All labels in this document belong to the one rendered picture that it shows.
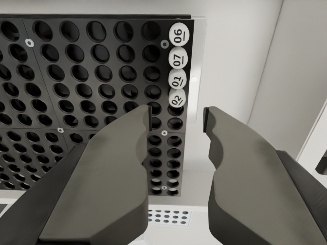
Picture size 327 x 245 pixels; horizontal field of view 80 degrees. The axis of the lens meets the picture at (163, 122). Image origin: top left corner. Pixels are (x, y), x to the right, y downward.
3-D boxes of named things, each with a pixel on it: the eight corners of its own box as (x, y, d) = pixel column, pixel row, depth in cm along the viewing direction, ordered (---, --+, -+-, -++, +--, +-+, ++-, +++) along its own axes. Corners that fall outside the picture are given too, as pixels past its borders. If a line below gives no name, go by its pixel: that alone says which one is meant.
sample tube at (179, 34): (186, 16, 15) (190, 24, 11) (185, 33, 16) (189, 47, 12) (170, 16, 15) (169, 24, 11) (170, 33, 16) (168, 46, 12)
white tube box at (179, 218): (192, 189, 43) (194, 205, 40) (188, 212, 47) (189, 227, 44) (136, 185, 43) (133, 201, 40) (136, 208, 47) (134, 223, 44)
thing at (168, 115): (193, 18, 13) (194, 20, 12) (180, 192, 22) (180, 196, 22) (165, 18, 13) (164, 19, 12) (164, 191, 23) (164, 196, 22)
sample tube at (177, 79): (186, 57, 17) (189, 76, 13) (180, 70, 18) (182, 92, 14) (172, 52, 17) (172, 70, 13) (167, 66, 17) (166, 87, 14)
